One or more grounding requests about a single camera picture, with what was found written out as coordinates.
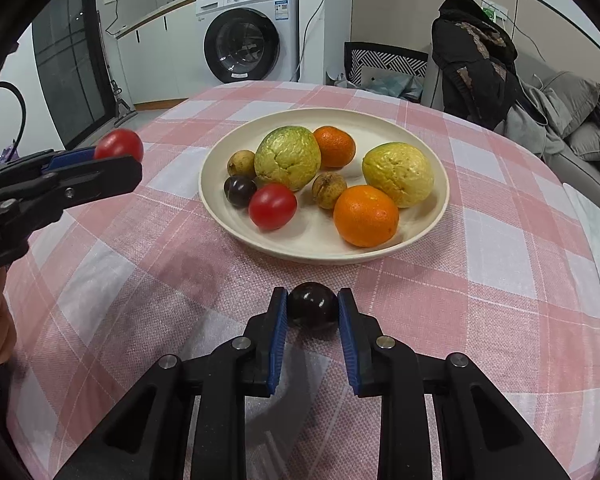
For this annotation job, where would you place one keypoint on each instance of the grey sofa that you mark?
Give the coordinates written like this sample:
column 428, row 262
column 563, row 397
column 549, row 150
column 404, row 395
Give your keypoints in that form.
column 579, row 162

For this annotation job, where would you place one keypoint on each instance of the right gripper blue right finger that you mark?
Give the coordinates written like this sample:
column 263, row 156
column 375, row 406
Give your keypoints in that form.
column 354, row 342

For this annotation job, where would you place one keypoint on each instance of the white kitchen cabinet counter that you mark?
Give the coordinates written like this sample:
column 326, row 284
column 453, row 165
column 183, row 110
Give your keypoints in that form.
column 162, row 58

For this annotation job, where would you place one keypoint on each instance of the small dark plum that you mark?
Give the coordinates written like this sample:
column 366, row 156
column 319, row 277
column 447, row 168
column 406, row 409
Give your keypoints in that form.
column 239, row 190

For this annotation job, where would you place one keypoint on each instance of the pink white checkered tablecloth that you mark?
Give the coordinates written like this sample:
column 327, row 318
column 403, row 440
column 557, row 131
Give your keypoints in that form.
column 506, row 277

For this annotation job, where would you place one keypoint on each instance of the green yellow guava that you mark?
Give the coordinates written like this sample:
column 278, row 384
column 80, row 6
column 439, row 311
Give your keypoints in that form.
column 288, row 155

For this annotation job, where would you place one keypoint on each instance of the white front-load washing machine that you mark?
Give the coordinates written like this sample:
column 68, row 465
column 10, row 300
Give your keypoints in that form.
column 245, row 40

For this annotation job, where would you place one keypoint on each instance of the larger dark plum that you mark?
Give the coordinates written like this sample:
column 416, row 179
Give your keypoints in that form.
column 313, row 306

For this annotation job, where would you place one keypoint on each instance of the cream oval plate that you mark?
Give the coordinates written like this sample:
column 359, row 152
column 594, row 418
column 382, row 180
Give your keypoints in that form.
column 311, row 234

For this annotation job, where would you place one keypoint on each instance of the grey blanket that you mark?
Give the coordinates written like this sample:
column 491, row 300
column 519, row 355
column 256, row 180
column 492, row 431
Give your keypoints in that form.
column 537, row 120

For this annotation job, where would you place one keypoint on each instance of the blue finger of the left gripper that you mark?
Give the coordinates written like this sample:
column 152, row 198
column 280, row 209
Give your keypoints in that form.
column 70, row 158
column 95, row 180

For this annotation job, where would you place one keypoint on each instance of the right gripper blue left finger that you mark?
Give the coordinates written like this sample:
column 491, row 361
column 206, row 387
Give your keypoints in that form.
column 278, row 339

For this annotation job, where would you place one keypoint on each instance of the black jacket on chair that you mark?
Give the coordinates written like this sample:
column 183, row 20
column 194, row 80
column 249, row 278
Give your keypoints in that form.
column 476, row 58

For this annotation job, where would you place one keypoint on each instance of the large orange tangerine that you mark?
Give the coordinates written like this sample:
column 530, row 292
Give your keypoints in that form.
column 365, row 217

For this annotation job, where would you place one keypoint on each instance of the brown round longan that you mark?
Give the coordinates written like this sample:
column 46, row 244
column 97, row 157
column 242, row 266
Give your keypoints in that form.
column 241, row 164

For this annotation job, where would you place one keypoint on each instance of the red cherry tomato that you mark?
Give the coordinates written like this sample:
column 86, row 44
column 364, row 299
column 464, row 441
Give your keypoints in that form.
column 272, row 207
column 120, row 142

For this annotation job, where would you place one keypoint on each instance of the grey pillow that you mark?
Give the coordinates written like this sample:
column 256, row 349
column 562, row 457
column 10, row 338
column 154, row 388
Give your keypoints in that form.
column 585, row 142
column 578, row 94

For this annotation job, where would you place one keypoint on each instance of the brown longan with stem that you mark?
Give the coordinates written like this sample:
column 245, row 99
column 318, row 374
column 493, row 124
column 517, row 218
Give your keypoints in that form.
column 327, row 188

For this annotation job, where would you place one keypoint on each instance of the small orange tangerine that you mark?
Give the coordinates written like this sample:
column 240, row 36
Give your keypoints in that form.
column 337, row 147

